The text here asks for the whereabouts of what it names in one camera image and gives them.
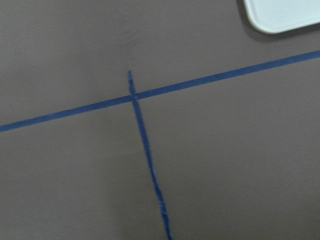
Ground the cream bear tray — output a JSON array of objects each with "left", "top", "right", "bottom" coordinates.
[{"left": 243, "top": 0, "right": 320, "bottom": 35}]

